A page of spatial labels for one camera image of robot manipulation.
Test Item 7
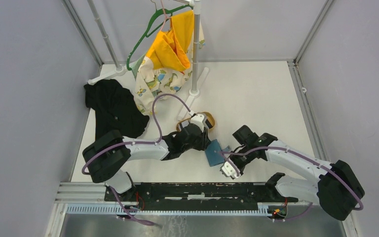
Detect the black garment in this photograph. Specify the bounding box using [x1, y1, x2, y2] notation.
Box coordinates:
[83, 79, 150, 140]

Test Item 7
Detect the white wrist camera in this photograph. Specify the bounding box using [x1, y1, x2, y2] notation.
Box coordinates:
[189, 113, 209, 132]
[220, 160, 242, 179]

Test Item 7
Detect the blue card holder wallet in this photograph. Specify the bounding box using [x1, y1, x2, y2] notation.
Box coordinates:
[204, 139, 231, 167]

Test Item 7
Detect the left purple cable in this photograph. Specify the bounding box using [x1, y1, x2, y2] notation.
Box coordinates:
[81, 93, 195, 226]

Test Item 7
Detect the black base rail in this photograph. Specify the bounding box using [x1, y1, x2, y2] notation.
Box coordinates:
[119, 182, 299, 211]

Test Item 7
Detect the oval wooden card tray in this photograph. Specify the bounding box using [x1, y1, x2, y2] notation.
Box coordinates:
[176, 112, 216, 131]

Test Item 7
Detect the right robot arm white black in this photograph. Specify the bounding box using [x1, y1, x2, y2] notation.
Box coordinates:
[221, 125, 365, 221]

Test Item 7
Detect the white metal clothes rack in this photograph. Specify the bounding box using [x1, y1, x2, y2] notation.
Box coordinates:
[87, 0, 209, 120]

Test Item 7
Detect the green clothes hanger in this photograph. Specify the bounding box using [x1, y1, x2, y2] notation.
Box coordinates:
[126, 3, 193, 71]

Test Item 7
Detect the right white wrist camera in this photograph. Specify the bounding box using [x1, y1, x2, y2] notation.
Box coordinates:
[220, 160, 242, 179]

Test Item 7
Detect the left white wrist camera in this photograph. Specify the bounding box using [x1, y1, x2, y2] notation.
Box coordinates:
[189, 113, 209, 132]

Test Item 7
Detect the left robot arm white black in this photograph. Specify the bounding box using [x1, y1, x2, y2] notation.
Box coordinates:
[81, 124, 211, 201]

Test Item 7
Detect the yellow dinosaur print jacket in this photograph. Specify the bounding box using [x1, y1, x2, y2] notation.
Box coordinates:
[133, 10, 194, 115]

